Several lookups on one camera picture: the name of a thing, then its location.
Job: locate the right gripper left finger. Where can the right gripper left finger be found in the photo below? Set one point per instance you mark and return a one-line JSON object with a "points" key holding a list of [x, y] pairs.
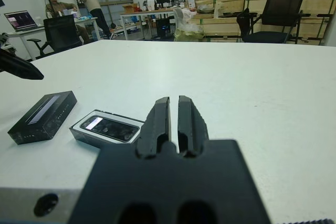
{"points": [[157, 124]]}

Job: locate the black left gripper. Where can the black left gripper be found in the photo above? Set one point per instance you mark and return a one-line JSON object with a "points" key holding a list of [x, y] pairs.
{"points": [[3, 41]]}

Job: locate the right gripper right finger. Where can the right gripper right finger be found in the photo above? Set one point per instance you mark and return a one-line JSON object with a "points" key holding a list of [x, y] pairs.
{"points": [[189, 127]]}

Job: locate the small black phone device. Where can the small black phone device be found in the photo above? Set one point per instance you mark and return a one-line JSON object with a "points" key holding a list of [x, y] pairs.
{"points": [[115, 130]]}

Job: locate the black box lid with stripe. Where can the black box lid with stripe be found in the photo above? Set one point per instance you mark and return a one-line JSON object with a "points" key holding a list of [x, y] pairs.
{"points": [[52, 119]]}

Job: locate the black box base white insert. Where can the black box base white insert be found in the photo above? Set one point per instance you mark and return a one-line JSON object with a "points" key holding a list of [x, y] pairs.
{"points": [[86, 138]]}

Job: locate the brown cardboard box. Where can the brown cardboard box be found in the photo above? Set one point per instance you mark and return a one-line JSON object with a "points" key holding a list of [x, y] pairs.
{"points": [[130, 8]]}

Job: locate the white box with red print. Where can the white box with red print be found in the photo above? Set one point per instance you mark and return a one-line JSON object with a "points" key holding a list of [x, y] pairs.
{"points": [[150, 5]]}

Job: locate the white desk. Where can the white desk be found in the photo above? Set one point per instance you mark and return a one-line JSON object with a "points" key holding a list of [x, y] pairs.
{"points": [[29, 30]]}

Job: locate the open laptop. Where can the open laptop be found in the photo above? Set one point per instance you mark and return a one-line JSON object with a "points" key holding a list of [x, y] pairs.
{"points": [[21, 20]]}

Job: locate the black swivel office chair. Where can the black swivel office chair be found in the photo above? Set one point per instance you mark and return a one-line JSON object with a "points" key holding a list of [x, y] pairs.
{"points": [[61, 32]]}

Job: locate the seated person with headset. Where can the seated person with headset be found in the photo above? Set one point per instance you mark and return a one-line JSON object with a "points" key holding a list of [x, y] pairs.
{"points": [[59, 7]]}

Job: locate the yellow-green plastic bag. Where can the yellow-green plastic bag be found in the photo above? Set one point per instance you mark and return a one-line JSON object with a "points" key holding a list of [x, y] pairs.
{"points": [[187, 35]]}

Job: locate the black computer tower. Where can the black computer tower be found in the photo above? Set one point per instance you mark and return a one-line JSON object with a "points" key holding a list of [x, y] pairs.
{"points": [[164, 28]]}

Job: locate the white plastic bag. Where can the white plastic bag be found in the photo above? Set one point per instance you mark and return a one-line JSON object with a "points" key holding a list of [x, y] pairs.
{"points": [[189, 20]]}

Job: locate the wooden top desk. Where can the wooden top desk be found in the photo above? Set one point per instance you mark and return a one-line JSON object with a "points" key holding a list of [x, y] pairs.
{"points": [[147, 12]]}

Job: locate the clear plastic wrapped bundle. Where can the clear plastic wrapped bundle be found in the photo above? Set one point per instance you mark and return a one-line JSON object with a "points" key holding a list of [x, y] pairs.
{"points": [[206, 9]]}

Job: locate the black mesh visitor chair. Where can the black mesh visitor chair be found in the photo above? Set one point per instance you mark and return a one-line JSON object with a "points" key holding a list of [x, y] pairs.
{"points": [[283, 9]]}

